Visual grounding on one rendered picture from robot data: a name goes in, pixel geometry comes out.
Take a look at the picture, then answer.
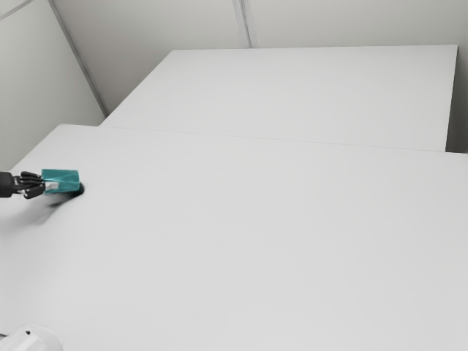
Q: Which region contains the teal faceted mug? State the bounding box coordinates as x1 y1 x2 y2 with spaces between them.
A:
40 168 81 197

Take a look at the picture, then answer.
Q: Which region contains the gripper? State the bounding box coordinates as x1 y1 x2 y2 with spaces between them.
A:
0 170 60 200

